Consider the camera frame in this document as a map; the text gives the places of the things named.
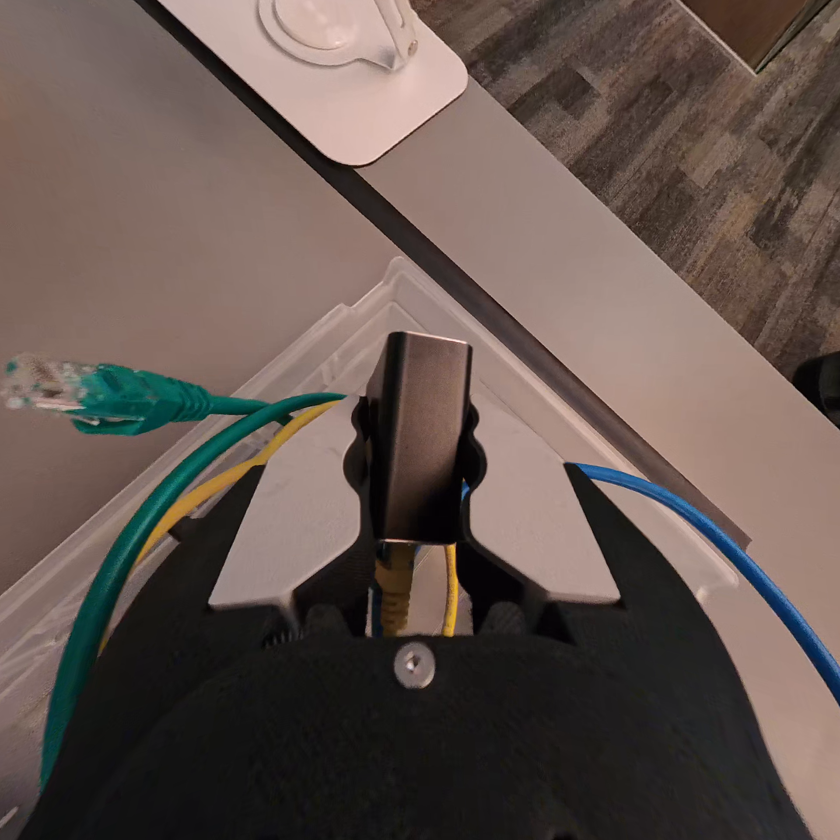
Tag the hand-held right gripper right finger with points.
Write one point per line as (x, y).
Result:
(544, 525)

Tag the black round floor object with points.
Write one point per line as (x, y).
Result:
(820, 394)

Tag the clear plastic bin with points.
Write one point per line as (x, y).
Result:
(308, 348)

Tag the black ethernet splitter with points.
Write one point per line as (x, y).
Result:
(420, 433)

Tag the white stand base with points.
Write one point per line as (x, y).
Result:
(341, 98)

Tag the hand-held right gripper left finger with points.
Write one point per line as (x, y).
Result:
(289, 512)

